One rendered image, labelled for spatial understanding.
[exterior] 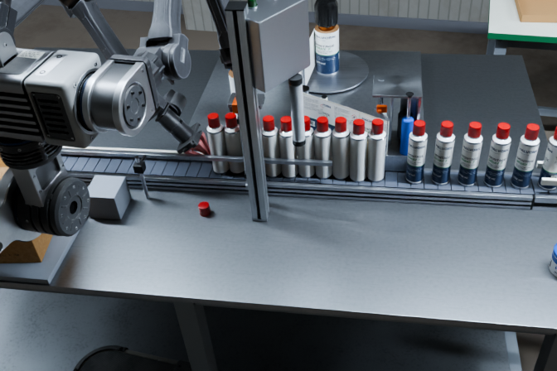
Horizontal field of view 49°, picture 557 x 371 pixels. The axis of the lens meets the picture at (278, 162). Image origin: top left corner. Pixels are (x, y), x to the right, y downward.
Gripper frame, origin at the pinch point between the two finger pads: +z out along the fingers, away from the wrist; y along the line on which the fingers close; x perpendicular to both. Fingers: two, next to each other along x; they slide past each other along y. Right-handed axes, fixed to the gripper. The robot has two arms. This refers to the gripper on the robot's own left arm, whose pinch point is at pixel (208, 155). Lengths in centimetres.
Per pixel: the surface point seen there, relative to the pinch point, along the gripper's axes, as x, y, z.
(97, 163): 33.6, 0.9, -18.8
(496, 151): -71, -4, 45
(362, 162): -38.8, -3.8, 27.2
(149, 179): 18.6, -5.2, -6.6
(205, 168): 4.8, 0.0, 3.2
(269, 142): -21.1, -3.2, 5.9
